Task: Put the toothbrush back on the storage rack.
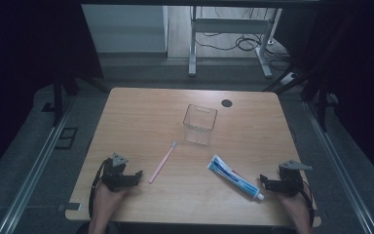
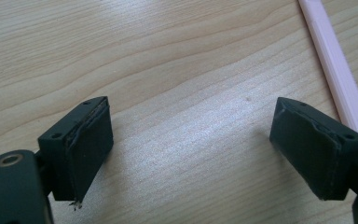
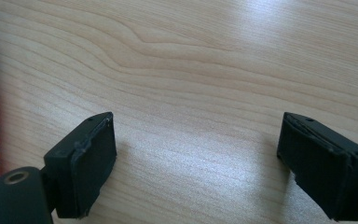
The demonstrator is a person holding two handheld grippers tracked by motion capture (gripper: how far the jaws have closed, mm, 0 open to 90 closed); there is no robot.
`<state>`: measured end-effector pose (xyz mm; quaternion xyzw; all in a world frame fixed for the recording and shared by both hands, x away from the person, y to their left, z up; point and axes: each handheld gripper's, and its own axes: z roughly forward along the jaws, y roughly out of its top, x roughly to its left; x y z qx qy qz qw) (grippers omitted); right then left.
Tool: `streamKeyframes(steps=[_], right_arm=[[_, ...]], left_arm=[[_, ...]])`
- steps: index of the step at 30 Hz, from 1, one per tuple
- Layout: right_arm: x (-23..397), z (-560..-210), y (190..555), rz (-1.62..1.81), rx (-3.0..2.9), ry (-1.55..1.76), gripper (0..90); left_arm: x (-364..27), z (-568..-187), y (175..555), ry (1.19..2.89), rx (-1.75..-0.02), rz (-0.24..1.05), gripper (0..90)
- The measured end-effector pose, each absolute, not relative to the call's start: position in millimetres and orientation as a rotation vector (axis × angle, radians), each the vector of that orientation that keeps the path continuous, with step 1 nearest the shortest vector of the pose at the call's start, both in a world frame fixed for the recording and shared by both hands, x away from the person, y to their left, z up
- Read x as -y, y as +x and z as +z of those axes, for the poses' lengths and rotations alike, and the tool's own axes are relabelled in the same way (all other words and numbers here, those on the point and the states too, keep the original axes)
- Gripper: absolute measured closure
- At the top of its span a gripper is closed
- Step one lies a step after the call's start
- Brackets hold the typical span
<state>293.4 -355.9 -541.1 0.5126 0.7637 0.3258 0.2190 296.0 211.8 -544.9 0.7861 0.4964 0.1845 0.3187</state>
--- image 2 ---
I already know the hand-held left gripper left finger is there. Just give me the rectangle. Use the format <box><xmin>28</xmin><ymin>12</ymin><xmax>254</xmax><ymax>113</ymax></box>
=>
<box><xmin>37</xmin><ymin>95</ymin><xmax>115</xmax><ymax>211</ymax></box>

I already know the pale pink plastic bar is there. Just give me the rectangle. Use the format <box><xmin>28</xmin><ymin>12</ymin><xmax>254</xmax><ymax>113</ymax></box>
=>
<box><xmin>297</xmin><ymin>0</ymin><xmax>358</xmax><ymax>157</ymax></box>

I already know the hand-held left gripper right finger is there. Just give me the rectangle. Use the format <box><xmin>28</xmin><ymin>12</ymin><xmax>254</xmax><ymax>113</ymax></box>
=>
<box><xmin>268</xmin><ymin>96</ymin><xmax>358</xmax><ymax>202</ymax></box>

